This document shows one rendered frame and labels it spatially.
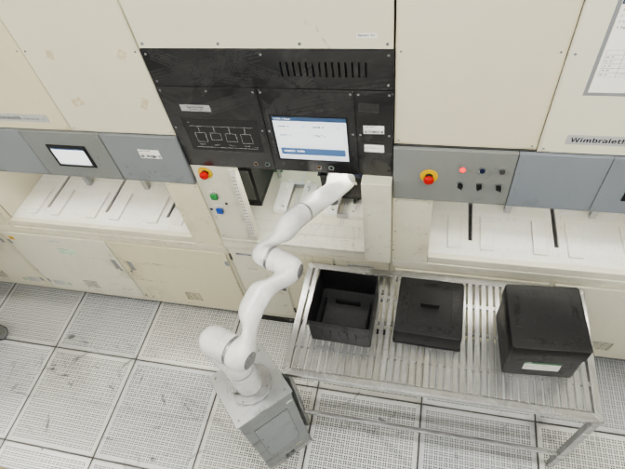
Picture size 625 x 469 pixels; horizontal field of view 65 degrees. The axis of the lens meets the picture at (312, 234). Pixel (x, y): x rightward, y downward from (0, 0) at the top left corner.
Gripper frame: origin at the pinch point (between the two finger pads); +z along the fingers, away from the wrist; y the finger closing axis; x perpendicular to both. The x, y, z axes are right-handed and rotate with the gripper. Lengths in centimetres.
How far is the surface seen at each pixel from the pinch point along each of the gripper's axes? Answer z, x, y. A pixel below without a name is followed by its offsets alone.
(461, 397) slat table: -94, -45, 62
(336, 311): -62, -44, 4
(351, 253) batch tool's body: -33.3, -36.5, 7.0
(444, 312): -61, -35, 52
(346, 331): -77, -33, 12
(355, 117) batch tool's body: -33, 47, 13
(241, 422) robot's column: -118, -46, -27
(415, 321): -67, -35, 40
